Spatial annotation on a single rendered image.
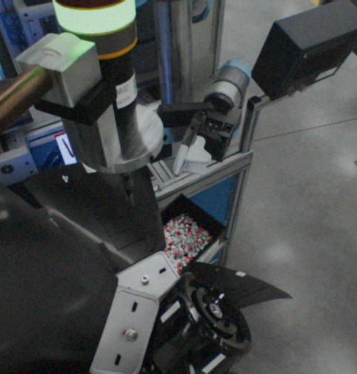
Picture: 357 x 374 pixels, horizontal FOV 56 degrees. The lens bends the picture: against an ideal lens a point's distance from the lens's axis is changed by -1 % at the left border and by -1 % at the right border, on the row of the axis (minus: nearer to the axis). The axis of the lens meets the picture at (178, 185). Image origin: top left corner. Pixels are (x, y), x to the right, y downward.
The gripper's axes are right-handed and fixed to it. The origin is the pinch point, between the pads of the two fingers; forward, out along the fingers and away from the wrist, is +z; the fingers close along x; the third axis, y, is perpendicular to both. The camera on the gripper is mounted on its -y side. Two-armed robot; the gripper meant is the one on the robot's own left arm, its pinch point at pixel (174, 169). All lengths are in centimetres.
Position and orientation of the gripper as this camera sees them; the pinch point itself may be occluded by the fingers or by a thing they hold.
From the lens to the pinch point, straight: 61.7
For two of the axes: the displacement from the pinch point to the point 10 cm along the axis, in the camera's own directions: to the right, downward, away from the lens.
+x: -1.0, 6.0, 8.0
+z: -3.7, 7.2, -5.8
